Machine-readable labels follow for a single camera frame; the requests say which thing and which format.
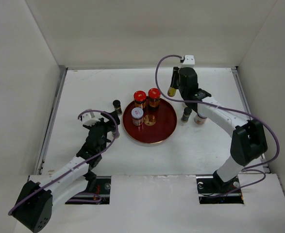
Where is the yellow bottle gold cap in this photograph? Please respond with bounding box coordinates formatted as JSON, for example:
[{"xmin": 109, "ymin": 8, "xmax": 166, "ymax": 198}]
[{"xmin": 167, "ymin": 84, "xmax": 178, "ymax": 97}]

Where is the black pepper shaker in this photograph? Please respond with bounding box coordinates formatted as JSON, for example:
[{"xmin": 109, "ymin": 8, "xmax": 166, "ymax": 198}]
[
  {"xmin": 112, "ymin": 100, "xmax": 122, "ymax": 116},
  {"xmin": 111, "ymin": 130, "xmax": 120, "ymax": 138},
  {"xmin": 181, "ymin": 107, "xmax": 192, "ymax": 123}
]

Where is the black pepper shaker front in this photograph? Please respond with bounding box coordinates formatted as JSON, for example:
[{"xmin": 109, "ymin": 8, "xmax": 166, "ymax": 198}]
[{"xmin": 111, "ymin": 130, "xmax": 120, "ymax": 138}]

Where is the white lid jar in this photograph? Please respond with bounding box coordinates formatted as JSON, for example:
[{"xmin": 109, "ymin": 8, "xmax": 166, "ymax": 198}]
[
  {"xmin": 131, "ymin": 107, "xmax": 144, "ymax": 126},
  {"xmin": 194, "ymin": 113, "xmax": 207, "ymax": 125}
]

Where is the red lid jar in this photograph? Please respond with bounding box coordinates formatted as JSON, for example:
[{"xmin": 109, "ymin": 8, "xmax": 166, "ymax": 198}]
[
  {"xmin": 134, "ymin": 90, "xmax": 147, "ymax": 110},
  {"xmin": 148, "ymin": 88, "xmax": 161, "ymax": 111}
]

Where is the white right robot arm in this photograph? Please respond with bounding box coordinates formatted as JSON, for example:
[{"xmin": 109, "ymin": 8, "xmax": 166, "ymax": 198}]
[{"xmin": 168, "ymin": 67, "xmax": 268, "ymax": 192}]

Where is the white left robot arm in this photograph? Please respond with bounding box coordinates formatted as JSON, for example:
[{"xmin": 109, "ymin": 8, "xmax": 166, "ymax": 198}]
[{"xmin": 8, "ymin": 109, "xmax": 120, "ymax": 233}]

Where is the round red tray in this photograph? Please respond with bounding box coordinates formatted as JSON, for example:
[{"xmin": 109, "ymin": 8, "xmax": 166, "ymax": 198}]
[{"xmin": 122, "ymin": 99, "xmax": 177, "ymax": 144}]

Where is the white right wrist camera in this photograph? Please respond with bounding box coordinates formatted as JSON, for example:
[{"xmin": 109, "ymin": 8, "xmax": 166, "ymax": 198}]
[{"xmin": 180, "ymin": 55, "xmax": 195, "ymax": 68}]

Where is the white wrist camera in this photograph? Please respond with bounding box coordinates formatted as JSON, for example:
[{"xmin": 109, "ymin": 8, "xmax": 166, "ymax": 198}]
[
  {"xmin": 78, "ymin": 109, "xmax": 100, "ymax": 126},
  {"xmin": 180, "ymin": 55, "xmax": 195, "ymax": 68}
]

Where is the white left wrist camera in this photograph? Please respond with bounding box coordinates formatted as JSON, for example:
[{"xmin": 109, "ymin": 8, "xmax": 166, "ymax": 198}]
[{"xmin": 78, "ymin": 109, "xmax": 100, "ymax": 126}]

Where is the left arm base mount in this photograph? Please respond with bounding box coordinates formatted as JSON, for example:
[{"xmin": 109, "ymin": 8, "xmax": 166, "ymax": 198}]
[{"xmin": 65, "ymin": 171, "xmax": 112, "ymax": 205}]

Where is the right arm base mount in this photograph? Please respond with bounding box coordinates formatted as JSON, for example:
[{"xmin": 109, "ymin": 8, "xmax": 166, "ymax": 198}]
[{"xmin": 196, "ymin": 175, "xmax": 244, "ymax": 204}]

